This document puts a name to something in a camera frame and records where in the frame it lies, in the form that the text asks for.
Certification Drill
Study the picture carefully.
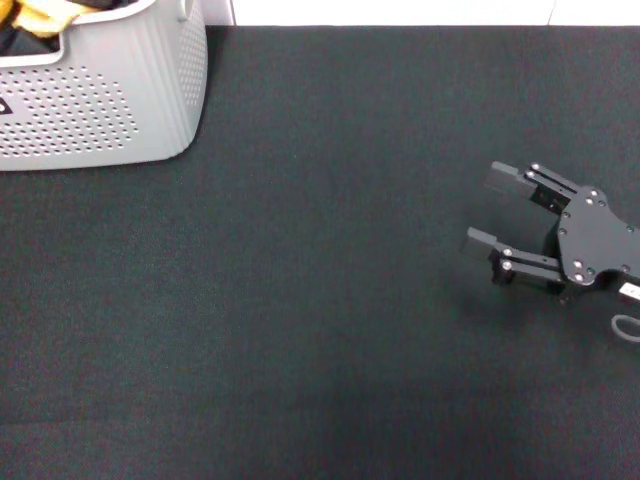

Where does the grey perforated plastic storage basket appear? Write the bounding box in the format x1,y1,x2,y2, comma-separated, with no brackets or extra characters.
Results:
0,0,209,172

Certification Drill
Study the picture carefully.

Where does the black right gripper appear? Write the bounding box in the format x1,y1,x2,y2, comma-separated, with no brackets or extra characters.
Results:
459,160,640,305

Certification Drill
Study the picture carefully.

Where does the black tablecloth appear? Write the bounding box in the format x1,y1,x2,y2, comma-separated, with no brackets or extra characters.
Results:
0,24,640,480

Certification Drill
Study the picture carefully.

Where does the grey right wrist cable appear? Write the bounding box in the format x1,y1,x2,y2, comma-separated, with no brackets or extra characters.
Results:
610,313,640,344

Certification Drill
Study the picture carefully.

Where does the yellow towel with black trim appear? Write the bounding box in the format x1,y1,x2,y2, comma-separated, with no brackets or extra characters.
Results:
0,0,96,41

